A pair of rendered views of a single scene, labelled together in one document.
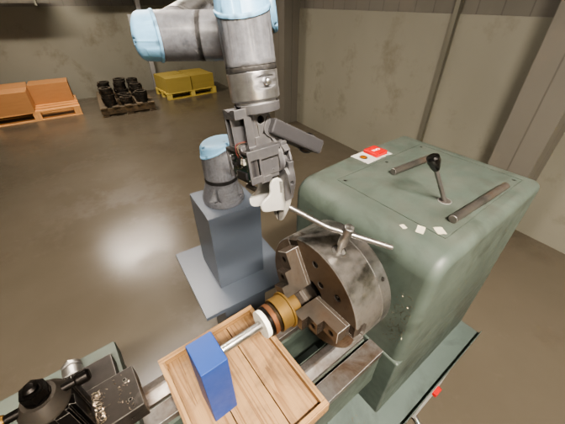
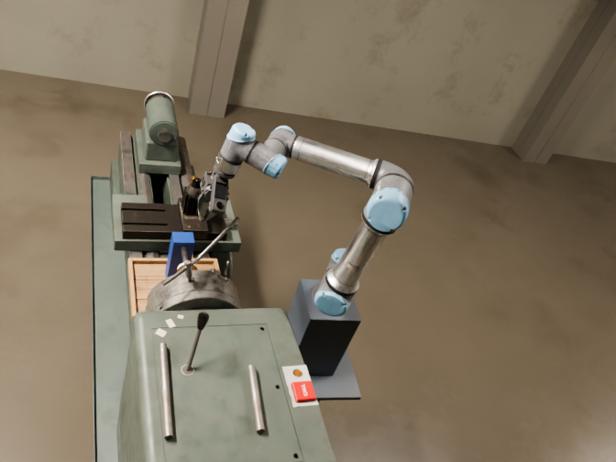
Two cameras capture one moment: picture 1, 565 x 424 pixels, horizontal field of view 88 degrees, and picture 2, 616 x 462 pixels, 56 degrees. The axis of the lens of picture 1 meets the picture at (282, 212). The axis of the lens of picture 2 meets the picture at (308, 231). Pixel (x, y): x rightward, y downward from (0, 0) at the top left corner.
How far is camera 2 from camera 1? 1.92 m
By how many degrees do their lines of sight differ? 74
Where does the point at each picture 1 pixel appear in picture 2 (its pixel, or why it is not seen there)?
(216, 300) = not seen: hidden behind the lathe
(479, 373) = not seen: outside the picture
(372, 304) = (152, 302)
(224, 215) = (302, 290)
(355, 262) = (177, 287)
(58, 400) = (192, 191)
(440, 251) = (145, 316)
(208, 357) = (180, 236)
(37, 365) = not seen: hidden behind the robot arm
